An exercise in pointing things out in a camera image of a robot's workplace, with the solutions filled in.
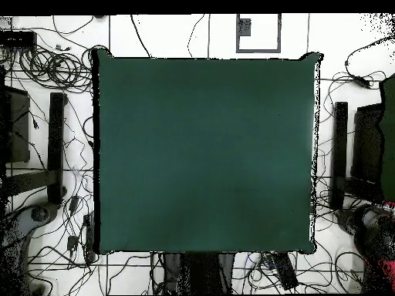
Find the flat black box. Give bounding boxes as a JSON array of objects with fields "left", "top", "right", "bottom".
[{"left": 0, "top": 29, "right": 38, "bottom": 49}]

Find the black inline power adapter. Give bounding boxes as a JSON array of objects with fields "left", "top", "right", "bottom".
[{"left": 351, "top": 75, "right": 373, "bottom": 90}]

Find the black desk foot frame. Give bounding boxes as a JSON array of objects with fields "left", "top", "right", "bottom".
[
  {"left": 329, "top": 101, "right": 385, "bottom": 211},
  {"left": 4, "top": 92, "right": 68, "bottom": 205}
]

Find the dark cabinet box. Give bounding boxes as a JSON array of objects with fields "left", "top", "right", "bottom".
[
  {"left": 350, "top": 102, "right": 385, "bottom": 186},
  {"left": 0, "top": 85, "right": 32, "bottom": 164}
]

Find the grey square floor frame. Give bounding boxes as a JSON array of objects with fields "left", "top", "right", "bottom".
[{"left": 235, "top": 13, "right": 282, "bottom": 54}]

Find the coiled black cable bundle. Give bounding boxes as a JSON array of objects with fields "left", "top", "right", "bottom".
[{"left": 18, "top": 44, "right": 93, "bottom": 93}]

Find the narrow black power strip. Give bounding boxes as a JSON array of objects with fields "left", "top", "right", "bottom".
[{"left": 82, "top": 212, "right": 96, "bottom": 264}]

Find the dark green table cloth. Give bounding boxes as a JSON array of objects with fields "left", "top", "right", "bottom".
[{"left": 92, "top": 49, "right": 323, "bottom": 255}]

